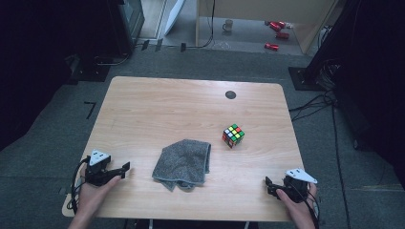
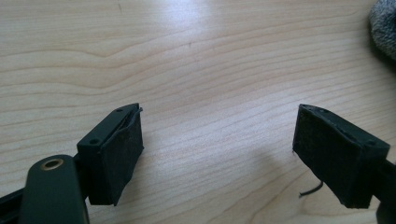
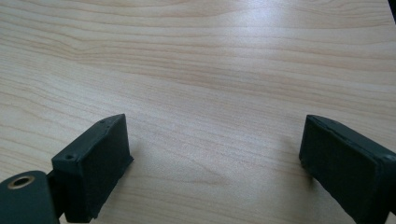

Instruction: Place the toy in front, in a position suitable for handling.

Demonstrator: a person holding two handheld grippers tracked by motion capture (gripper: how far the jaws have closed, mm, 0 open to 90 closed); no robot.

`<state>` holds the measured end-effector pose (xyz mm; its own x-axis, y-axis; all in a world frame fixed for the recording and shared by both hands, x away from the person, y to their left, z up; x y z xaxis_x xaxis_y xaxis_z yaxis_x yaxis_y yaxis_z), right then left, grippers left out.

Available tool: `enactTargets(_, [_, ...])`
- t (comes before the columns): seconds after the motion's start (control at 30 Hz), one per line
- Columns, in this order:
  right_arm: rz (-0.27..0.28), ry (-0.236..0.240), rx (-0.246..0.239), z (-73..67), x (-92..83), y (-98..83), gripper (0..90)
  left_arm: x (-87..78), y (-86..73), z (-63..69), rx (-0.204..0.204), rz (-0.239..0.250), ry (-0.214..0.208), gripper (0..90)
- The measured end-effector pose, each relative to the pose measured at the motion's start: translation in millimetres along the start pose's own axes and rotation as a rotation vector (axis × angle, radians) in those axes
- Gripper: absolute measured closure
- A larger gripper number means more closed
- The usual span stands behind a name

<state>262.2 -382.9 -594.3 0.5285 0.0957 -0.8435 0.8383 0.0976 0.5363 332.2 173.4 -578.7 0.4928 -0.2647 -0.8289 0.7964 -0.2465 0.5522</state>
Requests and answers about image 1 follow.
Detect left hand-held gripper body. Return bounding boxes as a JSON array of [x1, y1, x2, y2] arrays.
[[83, 149, 113, 187]]

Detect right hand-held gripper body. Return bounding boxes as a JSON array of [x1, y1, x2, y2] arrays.
[[281, 168, 318, 204]]

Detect grey cloth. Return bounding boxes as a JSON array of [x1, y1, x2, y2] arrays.
[[151, 138, 212, 193]]

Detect multicoloured puzzle cube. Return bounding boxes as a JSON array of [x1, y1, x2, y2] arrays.
[[222, 123, 245, 149]]

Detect person's left hand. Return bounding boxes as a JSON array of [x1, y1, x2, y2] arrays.
[[75, 175, 122, 218]]

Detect person's right hand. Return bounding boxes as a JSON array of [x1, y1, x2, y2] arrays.
[[275, 182, 319, 222]]

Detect black stand base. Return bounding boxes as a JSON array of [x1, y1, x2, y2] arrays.
[[65, 53, 111, 86], [288, 65, 327, 93]]

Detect black curtain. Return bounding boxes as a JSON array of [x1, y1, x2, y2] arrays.
[[305, 0, 405, 180], [0, 0, 123, 152]]

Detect white leaning board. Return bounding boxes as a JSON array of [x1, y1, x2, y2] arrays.
[[163, 0, 186, 36]]

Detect left hand-held gripper cable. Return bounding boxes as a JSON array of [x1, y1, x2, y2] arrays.
[[70, 156, 91, 215]]

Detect hand-held gripper cable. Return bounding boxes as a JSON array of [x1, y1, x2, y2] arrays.
[[295, 182, 321, 229], [70, 156, 91, 215]]

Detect right hand-held gripper cable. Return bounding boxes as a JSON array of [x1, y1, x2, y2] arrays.
[[295, 182, 321, 229]]

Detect black floor cables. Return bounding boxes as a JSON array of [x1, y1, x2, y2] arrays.
[[288, 91, 352, 229]]

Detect black floor cable loop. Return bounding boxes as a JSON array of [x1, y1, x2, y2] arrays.
[[93, 52, 132, 67]]

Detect black cable bundle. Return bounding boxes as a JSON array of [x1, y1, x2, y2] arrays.
[[317, 57, 342, 93]]

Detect black hanging cable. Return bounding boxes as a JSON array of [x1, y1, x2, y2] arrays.
[[184, 0, 217, 50]]

